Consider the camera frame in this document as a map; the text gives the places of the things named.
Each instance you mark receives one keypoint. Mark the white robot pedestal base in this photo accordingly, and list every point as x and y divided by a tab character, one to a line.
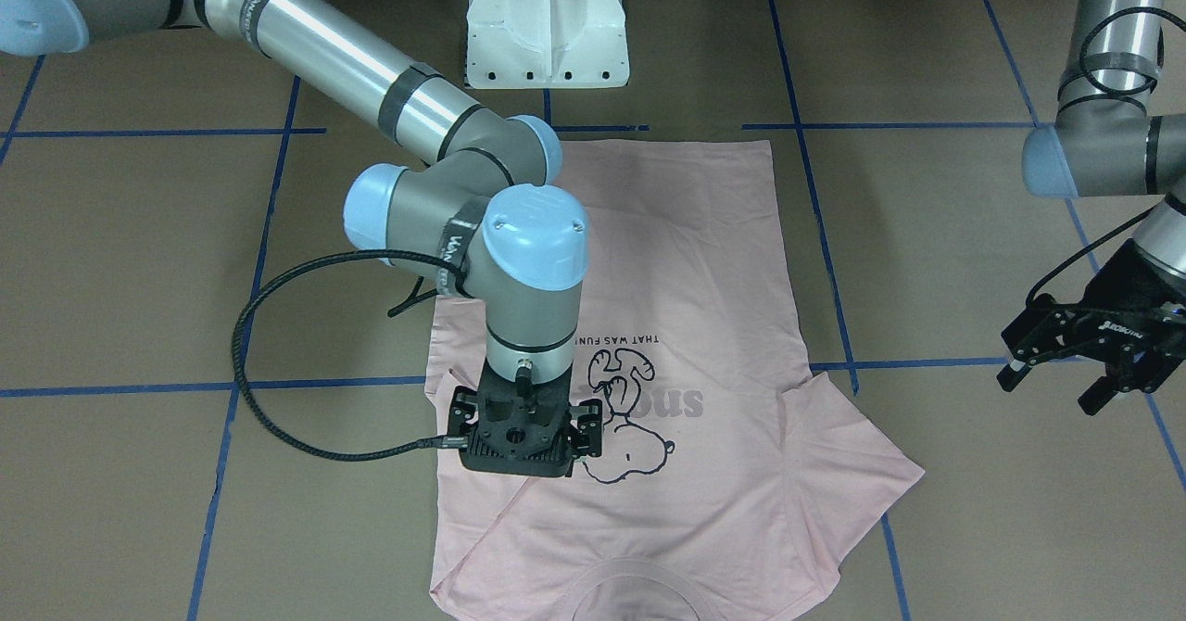
538	44

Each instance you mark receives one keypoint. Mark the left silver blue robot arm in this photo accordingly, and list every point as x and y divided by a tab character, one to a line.
1105	142

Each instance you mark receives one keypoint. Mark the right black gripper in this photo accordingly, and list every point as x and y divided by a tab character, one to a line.
460	414

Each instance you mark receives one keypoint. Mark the pink printed t-shirt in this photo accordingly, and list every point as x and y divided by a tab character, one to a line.
733	481

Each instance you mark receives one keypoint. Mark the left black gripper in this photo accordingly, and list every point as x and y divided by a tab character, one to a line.
1132	298

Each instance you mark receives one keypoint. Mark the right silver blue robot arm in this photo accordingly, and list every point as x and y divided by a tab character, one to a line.
484	219

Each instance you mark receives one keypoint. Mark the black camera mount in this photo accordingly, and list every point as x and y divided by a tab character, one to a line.
501	432

